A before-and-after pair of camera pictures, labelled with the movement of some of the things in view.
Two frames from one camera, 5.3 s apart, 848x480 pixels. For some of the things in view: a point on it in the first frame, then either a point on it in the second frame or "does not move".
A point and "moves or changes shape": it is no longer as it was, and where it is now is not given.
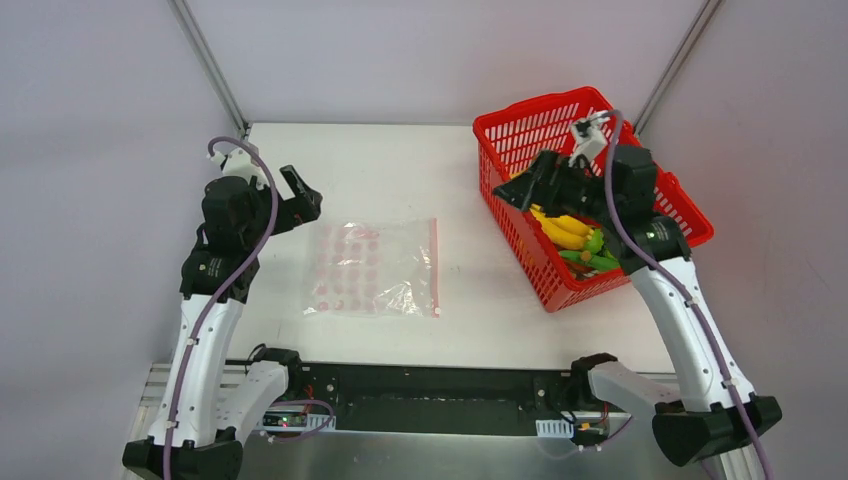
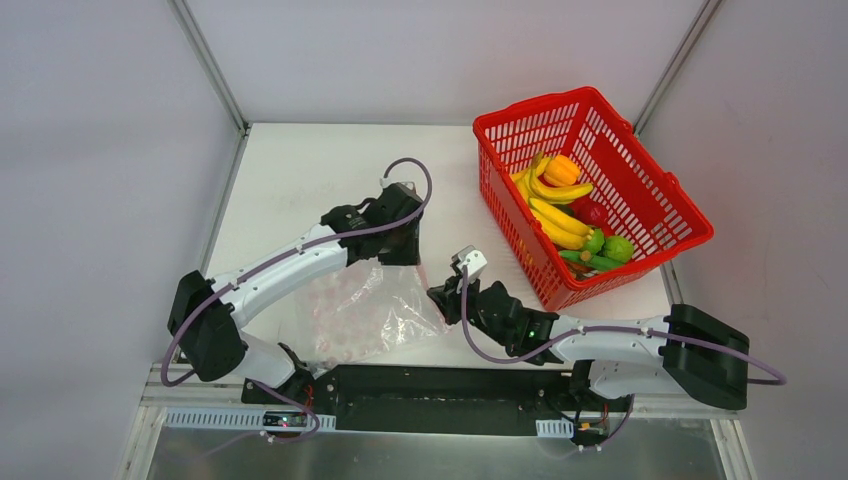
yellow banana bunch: [565, 231] does not move
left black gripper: [287, 206] → [400, 245]
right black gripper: [553, 187] → [456, 295]
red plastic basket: [571, 123] does not move
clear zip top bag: [375, 268] moves or changes shape
